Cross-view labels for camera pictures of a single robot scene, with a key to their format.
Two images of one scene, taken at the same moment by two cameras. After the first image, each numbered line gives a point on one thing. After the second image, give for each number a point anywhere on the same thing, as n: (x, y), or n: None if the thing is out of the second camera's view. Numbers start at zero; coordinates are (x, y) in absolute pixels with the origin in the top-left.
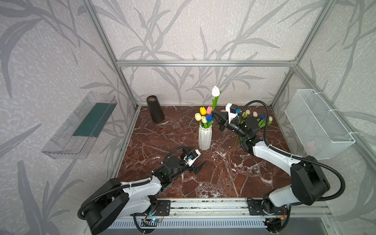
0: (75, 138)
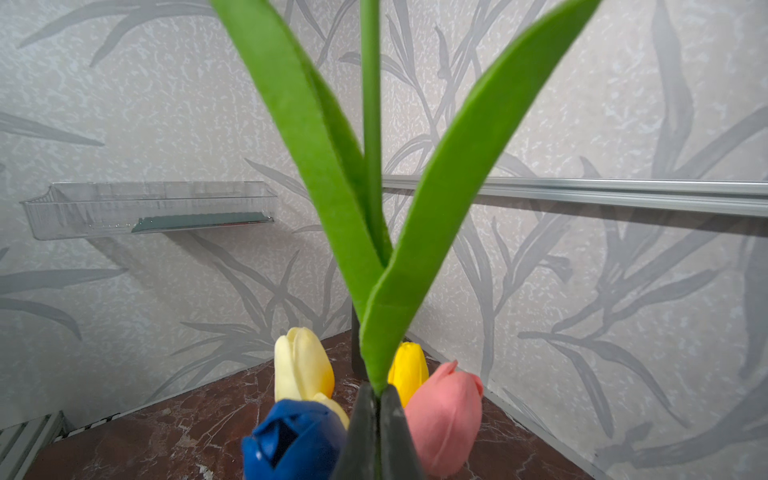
0: (107, 208)
